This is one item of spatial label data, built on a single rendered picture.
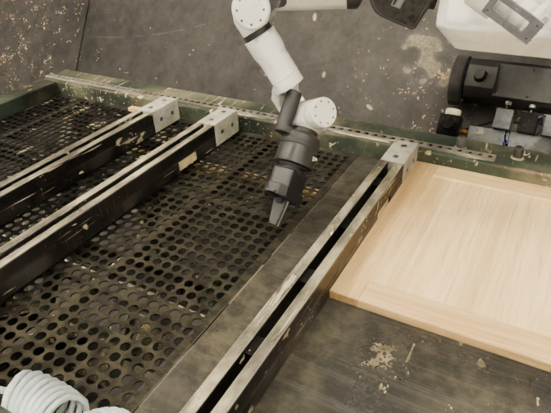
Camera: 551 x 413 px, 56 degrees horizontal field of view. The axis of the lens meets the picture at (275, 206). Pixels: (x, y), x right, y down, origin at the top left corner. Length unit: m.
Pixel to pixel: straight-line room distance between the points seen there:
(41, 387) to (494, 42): 0.89
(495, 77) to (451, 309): 1.32
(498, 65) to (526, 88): 0.13
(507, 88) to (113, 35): 2.21
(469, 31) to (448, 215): 0.41
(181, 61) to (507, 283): 2.28
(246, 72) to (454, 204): 1.69
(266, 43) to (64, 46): 2.60
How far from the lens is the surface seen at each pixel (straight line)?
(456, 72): 2.19
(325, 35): 2.60
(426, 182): 1.34
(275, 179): 1.11
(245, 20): 1.08
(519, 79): 2.17
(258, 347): 0.83
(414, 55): 2.45
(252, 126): 1.62
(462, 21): 1.04
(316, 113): 1.12
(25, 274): 1.17
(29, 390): 0.66
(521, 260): 1.14
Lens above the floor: 2.29
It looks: 64 degrees down
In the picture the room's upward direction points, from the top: 86 degrees counter-clockwise
